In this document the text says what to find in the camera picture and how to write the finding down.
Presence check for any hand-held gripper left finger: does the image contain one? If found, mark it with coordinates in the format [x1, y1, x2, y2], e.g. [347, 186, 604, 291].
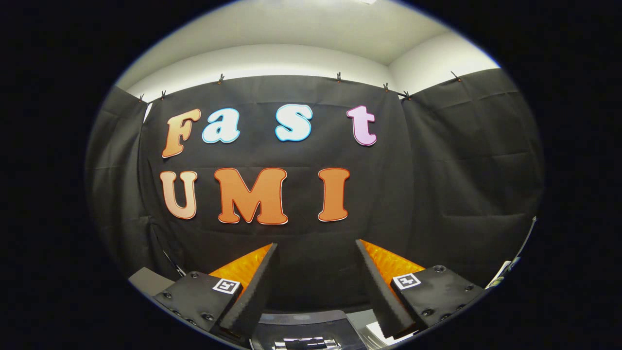
[152, 243, 278, 341]

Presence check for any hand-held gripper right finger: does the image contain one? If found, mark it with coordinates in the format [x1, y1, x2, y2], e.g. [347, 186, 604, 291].
[355, 239, 486, 340]

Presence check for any small grey washing machine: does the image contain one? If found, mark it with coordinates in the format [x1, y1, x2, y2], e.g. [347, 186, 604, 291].
[249, 309, 392, 350]

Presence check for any thin black rod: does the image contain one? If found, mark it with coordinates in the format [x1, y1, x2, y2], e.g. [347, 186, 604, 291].
[162, 249, 186, 277]

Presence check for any black backdrop cloth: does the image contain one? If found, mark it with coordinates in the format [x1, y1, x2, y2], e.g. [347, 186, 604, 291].
[85, 68, 545, 313]

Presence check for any white power strip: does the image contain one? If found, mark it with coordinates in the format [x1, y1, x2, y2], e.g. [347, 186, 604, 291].
[486, 258, 521, 290]

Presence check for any row of black clips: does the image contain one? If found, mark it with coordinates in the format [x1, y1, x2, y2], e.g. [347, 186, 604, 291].
[138, 71, 461, 104]

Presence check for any thin grey cable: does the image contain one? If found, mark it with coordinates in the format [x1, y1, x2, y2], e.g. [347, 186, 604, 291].
[514, 216, 538, 264]

